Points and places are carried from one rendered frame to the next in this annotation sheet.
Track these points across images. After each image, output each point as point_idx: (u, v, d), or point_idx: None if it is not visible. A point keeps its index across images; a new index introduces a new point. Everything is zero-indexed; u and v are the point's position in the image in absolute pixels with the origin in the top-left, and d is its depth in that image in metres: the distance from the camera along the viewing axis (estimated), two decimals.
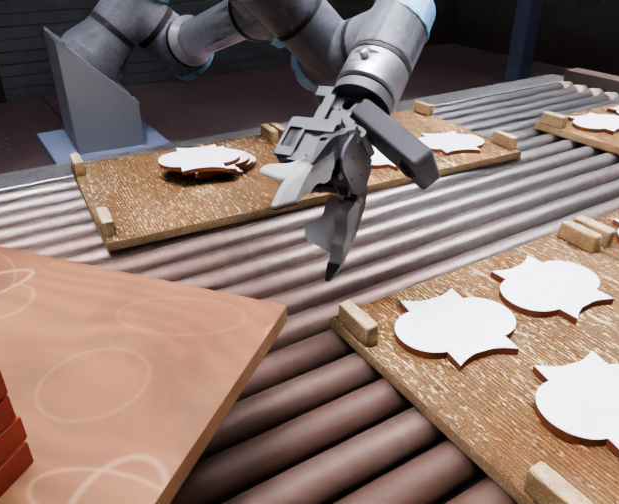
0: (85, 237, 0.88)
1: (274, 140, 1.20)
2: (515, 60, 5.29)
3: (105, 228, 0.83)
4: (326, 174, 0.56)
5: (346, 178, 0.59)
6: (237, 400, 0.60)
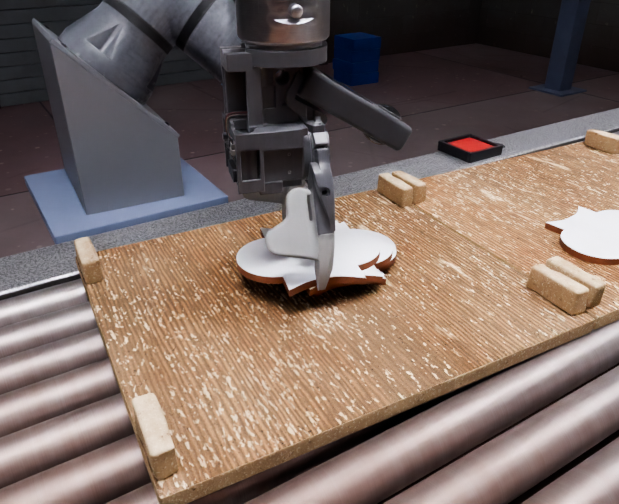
0: (110, 458, 0.41)
1: (406, 202, 0.74)
2: (558, 62, 4.83)
3: (158, 464, 0.37)
4: None
5: None
6: None
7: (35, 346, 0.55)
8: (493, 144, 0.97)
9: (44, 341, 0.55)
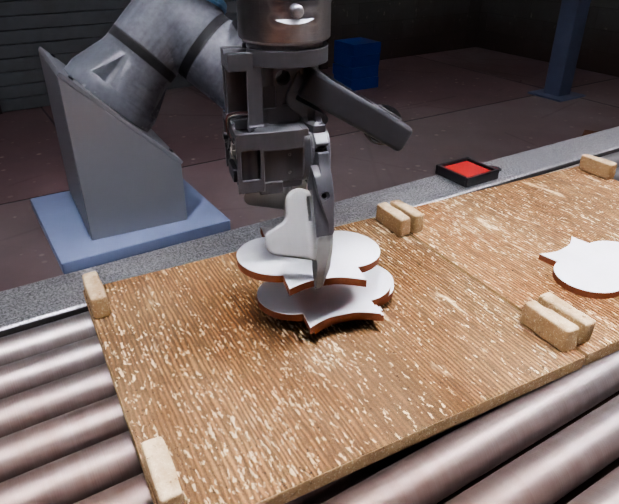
0: (120, 498, 0.43)
1: (404, 232, 0.76)
2: (557, 67, 4.85)
3: None
4: None
5: None
6: None
7: (45, 381, 0.57)
8: (490, 168, 0.99)
9: (54, 376, 0.57)
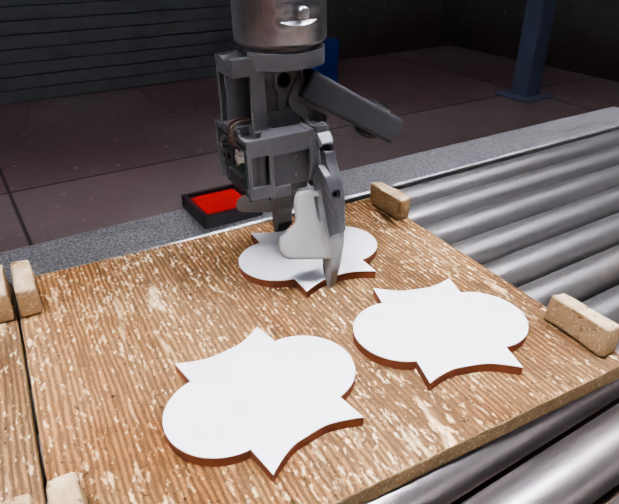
0: None
1: None
2: (524, 66, 4.57)
3: None
4: None
5: None
6: None
7: None
8: None
9: None
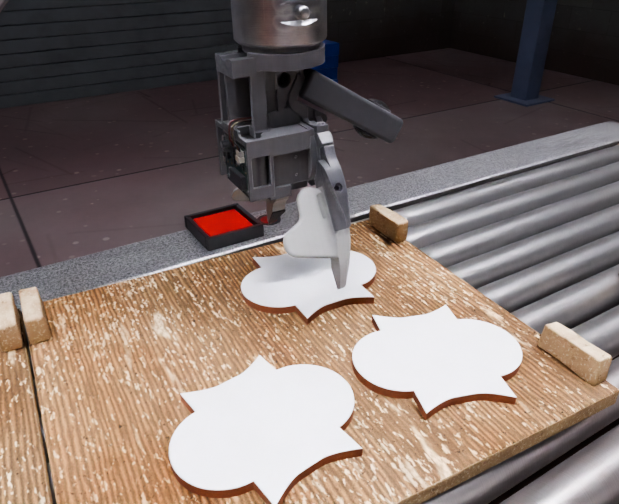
0: None
1: (9, 346, 0.49)
2: (524, 70, 4.58)
3: None
4: None
5: None
6: None
7: None
8: (254, 221, 0.72)
9: None
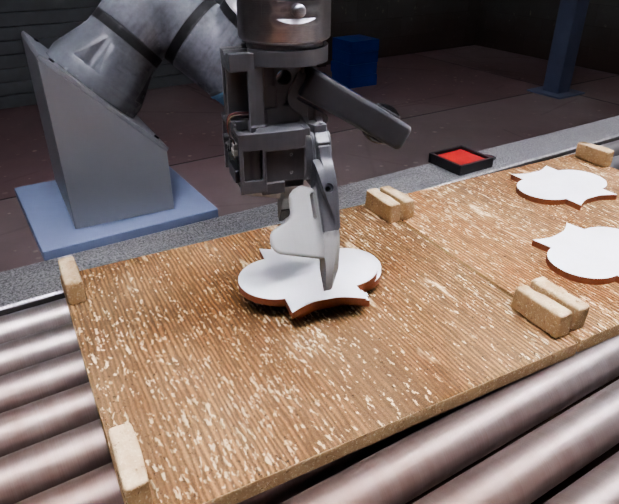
0: (86, 488, 0.41)
1: (393, 219, 0.74)
2: (556, 64, 4.83)
3: (132, 497, 0.37)
4: None
5: None
6: None
7: (17, 368, 0.54)
8: (484, 156, 0.97)
9: (26, 363, 0.55)
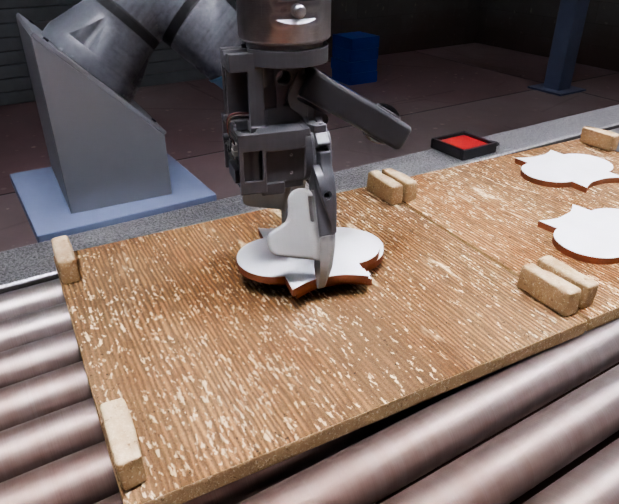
0: (77, 466, 0.39)
1: (396, 200, 0.72)
2: (557, 61, 4.81)
3: (124, 473, 0.35)
4: None
5: None
6: None
7: (8, 348, 0.53)
8: (487, 141, 0.95)
9: (18, 343, 0.53)
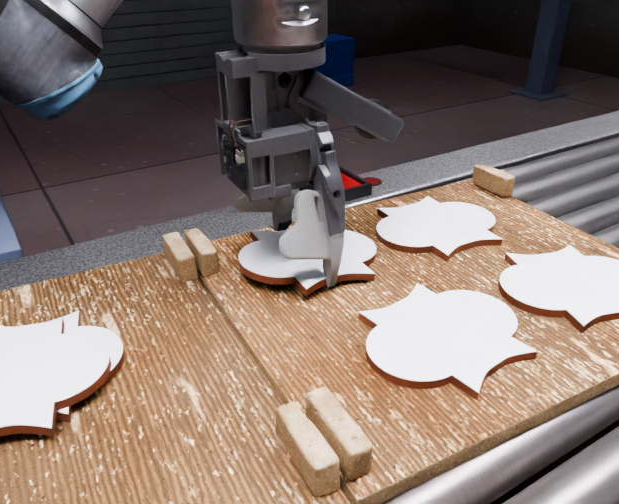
0: None
1: (187, 276, 0.55)
2: (539, 65, 4.64)
3: None
4: None
5: None
6: None
7: None
8: (362, 181, 0.78)
9: None
